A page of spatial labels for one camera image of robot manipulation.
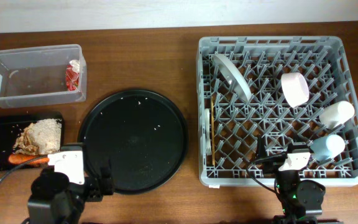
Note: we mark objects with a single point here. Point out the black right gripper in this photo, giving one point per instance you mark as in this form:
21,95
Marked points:
275,162

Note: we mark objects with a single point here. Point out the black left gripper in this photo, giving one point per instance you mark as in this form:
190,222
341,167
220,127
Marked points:
96,191

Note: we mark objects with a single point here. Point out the pink bowl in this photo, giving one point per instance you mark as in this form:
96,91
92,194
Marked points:
295,89

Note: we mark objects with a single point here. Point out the orange carrot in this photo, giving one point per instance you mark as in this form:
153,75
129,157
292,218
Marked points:
17,159

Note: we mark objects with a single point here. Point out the white plastic fork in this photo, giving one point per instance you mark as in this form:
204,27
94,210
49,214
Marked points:
207,129

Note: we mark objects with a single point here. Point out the wooden chopstick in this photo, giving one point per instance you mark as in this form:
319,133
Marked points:
212,131

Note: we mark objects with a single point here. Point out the grey plate with food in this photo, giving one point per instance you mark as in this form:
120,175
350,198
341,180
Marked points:
233,77

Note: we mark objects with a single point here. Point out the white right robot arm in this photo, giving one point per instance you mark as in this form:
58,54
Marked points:
301,199

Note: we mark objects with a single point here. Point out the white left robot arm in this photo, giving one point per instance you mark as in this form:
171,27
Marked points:
59,193

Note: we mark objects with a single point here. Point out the grey plastic dishwasher rack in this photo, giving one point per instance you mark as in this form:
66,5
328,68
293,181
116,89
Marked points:
267,117

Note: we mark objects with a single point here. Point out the light blue cup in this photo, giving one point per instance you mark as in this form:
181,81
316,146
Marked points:
327,147

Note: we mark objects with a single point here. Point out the white cup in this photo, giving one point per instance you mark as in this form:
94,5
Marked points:
336,114

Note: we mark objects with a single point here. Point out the round black tray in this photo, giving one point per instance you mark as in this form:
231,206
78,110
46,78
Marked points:
140,136

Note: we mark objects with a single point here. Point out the pile of food scraps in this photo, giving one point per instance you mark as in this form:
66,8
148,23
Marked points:
40,138

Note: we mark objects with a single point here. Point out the black rectangular bin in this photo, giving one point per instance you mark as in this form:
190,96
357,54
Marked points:
11,127

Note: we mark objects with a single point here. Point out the red and white wrapper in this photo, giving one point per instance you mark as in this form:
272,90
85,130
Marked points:
72,75

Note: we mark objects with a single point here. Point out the clear plastic bin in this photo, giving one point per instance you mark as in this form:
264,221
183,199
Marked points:
35,76

